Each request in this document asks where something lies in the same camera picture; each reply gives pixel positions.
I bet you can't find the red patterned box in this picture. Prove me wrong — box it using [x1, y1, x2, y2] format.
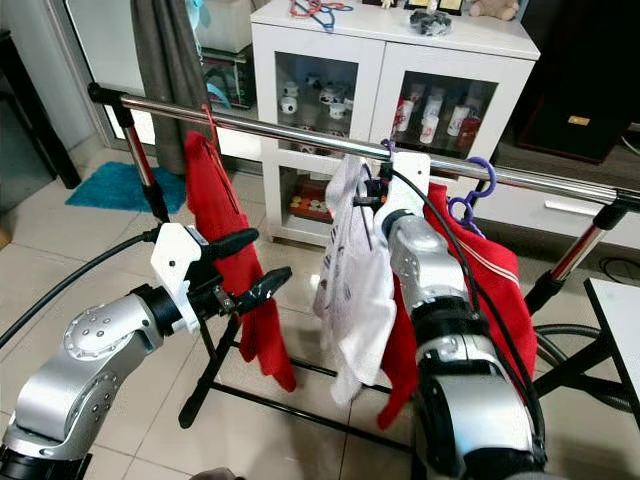
[288, 185, 346, 223]

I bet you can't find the white t-shirt with colourful print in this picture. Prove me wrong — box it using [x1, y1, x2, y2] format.
[312, 153, 406, 406]

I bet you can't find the plain red shirt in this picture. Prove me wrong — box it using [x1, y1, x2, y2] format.
[182, 130, 298, 393]

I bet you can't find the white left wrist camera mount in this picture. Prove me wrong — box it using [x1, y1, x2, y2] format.
[150, 222, 216, 336]

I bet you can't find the purple plastic hanger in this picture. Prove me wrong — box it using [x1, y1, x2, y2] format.
[448, 155, 499, 226]

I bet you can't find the white glass-door cabinet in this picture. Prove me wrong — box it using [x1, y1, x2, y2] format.
[250, 0, 541, 246]

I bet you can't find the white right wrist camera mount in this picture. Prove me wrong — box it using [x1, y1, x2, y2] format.
[380, 150, 433, 221]

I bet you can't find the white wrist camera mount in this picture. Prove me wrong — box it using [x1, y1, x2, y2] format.
[380, 150, 433, 221]
[150, 222, 216, 336]

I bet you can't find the white low drawer unit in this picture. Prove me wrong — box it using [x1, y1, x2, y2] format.
[480, 180, 640, 251]

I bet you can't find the grey decorative bowl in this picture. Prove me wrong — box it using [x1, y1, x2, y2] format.
[410, 8, 453, 36]

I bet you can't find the black desk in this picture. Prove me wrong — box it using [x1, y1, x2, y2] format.
[0, 30, 81, 191]

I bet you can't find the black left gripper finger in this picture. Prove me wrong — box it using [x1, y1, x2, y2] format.
[205, 228, 259, 259]
[230, 265, 293, 316]

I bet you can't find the red shirt with white stripes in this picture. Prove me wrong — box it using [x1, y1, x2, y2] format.
[378, 180, 539, 431]

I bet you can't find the beige plush toy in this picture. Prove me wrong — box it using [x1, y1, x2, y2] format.
[468, 0, 521, 21]

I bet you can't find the steel clothes rack black frame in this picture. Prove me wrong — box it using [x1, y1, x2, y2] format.
[87, 83, 640, 480]

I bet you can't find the glass balcony door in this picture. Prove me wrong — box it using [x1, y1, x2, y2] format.
[60, 0, 256, 151]

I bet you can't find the red wire hanger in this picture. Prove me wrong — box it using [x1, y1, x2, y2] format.
[203, 103, 223, 151]

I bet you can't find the grey curtain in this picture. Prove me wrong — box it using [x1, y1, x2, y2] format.
[130, 0, 211, 151]

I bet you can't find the grey robot foot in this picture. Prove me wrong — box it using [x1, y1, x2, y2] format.
[190, 467, 246, 480]

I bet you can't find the teal floor mat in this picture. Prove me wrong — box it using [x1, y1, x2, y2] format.
[75, 160, 161, 213]

